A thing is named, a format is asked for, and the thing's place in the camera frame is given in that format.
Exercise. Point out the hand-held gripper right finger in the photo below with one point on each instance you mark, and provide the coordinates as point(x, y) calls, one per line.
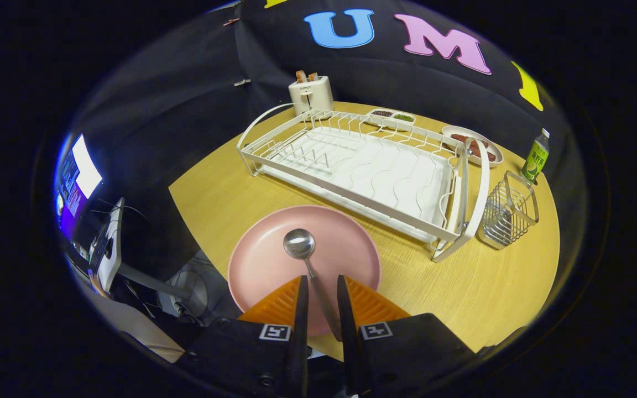
point(351, 342)

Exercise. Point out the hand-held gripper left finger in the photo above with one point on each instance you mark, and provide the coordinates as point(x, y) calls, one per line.
point(299, 342)

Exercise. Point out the pink plate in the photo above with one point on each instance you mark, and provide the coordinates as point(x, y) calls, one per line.
point(263, 260)

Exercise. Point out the metal spoon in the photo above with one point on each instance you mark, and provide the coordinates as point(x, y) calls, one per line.
point(299, 243)

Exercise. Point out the white dish rack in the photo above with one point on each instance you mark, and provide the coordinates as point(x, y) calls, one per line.
point(396, 177)

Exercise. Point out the white oval plate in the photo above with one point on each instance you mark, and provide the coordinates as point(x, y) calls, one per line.
point(494, 145)

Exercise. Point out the grey round stand base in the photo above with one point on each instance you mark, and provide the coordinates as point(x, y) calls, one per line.
point(194, 293)

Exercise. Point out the person's beige clothing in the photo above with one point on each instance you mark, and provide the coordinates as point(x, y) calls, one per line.
point(141, 331)

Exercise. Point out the white device on stand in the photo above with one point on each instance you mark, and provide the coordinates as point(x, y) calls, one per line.
point(111, 260)

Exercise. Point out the brown sausage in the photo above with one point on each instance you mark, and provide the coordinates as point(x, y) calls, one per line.
point(458, 138)
point(490, 156)

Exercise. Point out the white divided snack tray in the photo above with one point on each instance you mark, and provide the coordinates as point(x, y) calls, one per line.
point(391, 115)

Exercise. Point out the white toaster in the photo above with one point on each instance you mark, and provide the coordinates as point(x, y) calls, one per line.
point(311, 98)

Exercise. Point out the black backdrop cloth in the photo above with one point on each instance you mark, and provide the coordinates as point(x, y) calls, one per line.
point(197, 110)

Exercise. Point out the green tea bottle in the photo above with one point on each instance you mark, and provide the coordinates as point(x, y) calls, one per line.
point(535, 160)

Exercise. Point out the metal clip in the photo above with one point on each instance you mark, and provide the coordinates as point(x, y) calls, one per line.
point(242, 82)

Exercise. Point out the computer monitor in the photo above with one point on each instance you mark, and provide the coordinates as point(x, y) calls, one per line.
point(78, 182)

